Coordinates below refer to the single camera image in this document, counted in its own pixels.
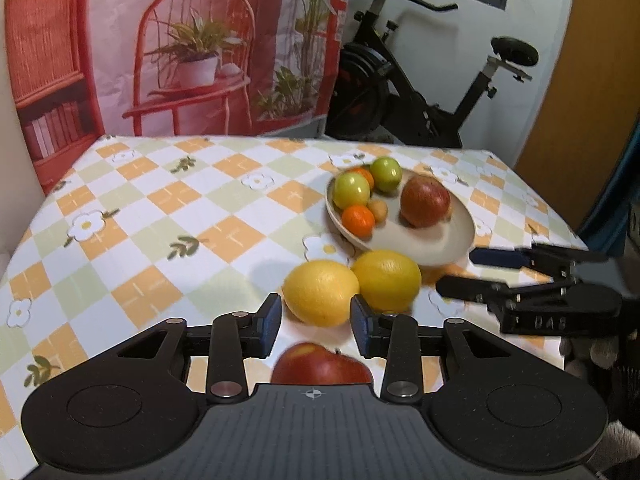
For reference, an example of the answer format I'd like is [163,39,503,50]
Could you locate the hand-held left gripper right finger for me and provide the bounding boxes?
[350,294,551,406]

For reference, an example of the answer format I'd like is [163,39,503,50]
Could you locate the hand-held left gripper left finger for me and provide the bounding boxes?
[90,292,283,406]

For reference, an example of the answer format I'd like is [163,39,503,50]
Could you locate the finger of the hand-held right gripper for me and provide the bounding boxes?
[469,242,609,282]
[436,274,577,314]

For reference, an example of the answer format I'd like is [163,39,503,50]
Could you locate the beige plate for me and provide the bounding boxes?
[325,167,476,267]

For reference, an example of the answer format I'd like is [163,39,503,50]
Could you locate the yellow lemon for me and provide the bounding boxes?
[351,250,422,312]
[281,260,361,327]

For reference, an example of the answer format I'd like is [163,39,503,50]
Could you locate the red apple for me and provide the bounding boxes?
[400,174,452,228]
[270,342,375,386]

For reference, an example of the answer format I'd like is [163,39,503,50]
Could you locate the green apple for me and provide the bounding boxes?
[371,156,403,193]
[332,171,372,211]

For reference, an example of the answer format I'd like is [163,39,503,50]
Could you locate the dark blue cloth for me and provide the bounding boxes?
[575,155,640,261]

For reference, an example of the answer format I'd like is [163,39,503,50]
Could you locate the checked floral tablecloth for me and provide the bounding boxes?
[0,134,591,480]

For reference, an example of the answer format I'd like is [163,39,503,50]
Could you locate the wooden door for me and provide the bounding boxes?
[515,0,640,233]

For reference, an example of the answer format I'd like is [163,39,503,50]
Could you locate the black exercise bike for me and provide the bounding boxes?
[325,0,541,150]

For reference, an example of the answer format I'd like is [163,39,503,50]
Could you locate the wall poster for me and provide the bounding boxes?
[0,0,357,196]

